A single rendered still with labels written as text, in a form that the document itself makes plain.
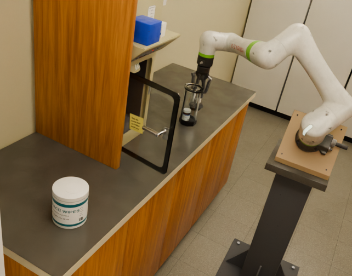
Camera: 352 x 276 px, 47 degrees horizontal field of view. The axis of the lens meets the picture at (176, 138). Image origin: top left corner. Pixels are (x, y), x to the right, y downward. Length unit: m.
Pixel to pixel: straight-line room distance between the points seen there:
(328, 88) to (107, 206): 1.15
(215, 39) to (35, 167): 1.15
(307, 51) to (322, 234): 1.80
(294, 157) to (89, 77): 1.12
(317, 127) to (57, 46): 1.23
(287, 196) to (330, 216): 1.36
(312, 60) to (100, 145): 1.05
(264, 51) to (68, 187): 1.06
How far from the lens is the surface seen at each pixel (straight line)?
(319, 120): 2.02
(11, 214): 1.66
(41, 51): 1.93
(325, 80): 2.04
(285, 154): 2.21
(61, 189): 1.53
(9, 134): 2.07
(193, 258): 2.85
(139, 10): 1.80
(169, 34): 1.91
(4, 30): 1.86
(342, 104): 2.07
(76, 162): 1.92
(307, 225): 3.45
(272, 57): 1.94
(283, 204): 2.36
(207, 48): 2.28
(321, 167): 2.21
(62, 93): 1.91
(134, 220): 1.85
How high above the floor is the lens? 2.05
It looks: 30 degrees down
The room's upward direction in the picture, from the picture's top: 11 degrees clockwise
